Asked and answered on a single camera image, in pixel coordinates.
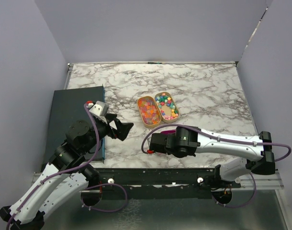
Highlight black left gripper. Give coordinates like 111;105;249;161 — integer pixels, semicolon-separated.
82;113;134;153

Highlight purple plastic scoop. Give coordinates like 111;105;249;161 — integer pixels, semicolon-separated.
161;129;176;135

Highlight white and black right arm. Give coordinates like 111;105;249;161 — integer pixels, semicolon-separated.
149;125;276;187

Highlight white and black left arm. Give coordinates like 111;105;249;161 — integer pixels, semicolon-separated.
0;114;133;230

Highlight beige tray translucent star candies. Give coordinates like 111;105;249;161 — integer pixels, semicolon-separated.
137;96;162;128

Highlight beige tray opaque star candies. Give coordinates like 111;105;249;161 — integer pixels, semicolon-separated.
154;92;180;123

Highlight dark box with blue edge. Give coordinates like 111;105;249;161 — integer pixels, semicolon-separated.
42;86;105;166

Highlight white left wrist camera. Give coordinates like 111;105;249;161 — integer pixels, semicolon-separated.
87;101;109;124

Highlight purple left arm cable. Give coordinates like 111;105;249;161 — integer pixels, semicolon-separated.
5;102;102;230

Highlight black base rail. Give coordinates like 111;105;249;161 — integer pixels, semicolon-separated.
97;168;241;199

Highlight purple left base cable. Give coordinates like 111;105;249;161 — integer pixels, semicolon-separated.
80;182;128;213

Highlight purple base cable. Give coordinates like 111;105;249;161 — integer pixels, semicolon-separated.
215;172;257;208
80;182;128;213

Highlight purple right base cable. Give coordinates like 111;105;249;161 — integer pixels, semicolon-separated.
215;172;257;208

